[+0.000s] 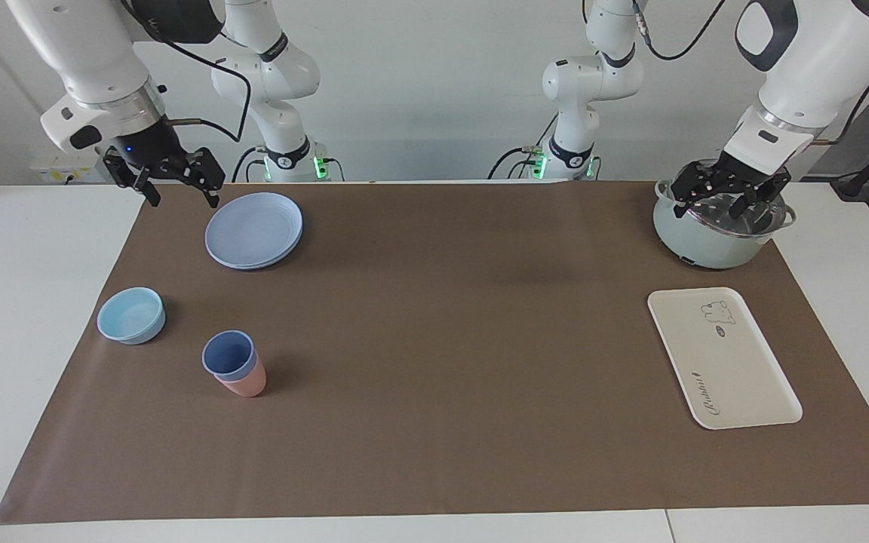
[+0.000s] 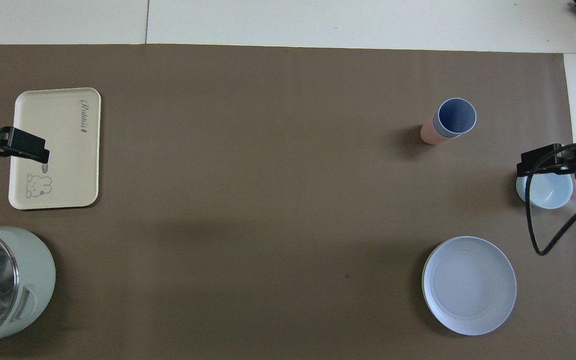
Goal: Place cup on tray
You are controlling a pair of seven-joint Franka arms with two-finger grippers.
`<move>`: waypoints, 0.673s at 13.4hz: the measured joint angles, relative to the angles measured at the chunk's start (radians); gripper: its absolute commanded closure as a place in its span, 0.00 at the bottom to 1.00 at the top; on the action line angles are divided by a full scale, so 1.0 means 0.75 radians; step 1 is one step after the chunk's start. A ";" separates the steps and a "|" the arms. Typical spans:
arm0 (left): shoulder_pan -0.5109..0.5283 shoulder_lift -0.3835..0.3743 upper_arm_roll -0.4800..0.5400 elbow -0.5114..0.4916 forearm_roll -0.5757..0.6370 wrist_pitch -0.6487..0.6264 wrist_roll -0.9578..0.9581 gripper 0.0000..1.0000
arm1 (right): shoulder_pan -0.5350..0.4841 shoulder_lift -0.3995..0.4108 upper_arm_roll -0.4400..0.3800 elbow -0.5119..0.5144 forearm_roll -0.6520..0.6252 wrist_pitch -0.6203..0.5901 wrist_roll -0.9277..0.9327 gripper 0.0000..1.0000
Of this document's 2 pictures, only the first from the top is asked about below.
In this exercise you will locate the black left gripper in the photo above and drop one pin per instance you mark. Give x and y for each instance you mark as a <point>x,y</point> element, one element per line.
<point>740,173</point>

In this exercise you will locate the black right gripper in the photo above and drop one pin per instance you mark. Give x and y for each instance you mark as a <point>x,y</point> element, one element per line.
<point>149,147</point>

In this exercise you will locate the blue plastic cup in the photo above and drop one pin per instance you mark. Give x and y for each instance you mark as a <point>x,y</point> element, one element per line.
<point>227,354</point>

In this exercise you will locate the pink plastic cup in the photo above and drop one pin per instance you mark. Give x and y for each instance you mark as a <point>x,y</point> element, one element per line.
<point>246,387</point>

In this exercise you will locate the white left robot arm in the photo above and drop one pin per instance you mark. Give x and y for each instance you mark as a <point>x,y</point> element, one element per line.
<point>819,60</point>

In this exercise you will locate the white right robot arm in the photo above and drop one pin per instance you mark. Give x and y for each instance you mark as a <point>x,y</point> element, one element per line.
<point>80,45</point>

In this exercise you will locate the cream rabbit print tray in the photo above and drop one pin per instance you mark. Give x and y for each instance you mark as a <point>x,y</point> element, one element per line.
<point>736,369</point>

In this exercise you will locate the mint green cooking pot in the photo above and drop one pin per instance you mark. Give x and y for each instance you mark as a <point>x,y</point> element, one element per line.
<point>706,247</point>

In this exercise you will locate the white power strip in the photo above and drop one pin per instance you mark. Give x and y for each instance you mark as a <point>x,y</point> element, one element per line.
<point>65,170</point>

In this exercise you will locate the blue plate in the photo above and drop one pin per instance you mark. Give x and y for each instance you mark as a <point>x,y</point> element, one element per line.
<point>253,230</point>

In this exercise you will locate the light blue bowl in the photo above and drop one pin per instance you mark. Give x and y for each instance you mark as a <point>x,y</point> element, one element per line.
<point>130,317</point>

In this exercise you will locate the brown table mat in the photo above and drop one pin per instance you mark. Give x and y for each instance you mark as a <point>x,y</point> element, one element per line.
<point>442,362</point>

